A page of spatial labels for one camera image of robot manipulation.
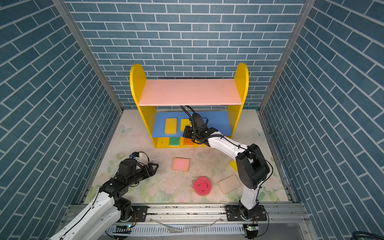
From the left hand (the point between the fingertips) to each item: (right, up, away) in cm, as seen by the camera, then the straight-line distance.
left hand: (155, 167), depth 82 cm
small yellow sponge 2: (+46, 0, +6) cm, 46 cm away
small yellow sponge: (+15, +25, +11) cm, 31 cm away
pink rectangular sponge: (+13, 0, +7) cm, 15 cm away
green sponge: (+8, +13, +16) cm, 22 cm away
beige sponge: (+42, -11, +3) cm, 43 cm away
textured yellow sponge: (+7, +23, +8) cm, 26 cm away
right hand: (+15, +21, +6) cm, 26 cm away
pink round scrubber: (+26, -10, -2) cm, 28 cm away
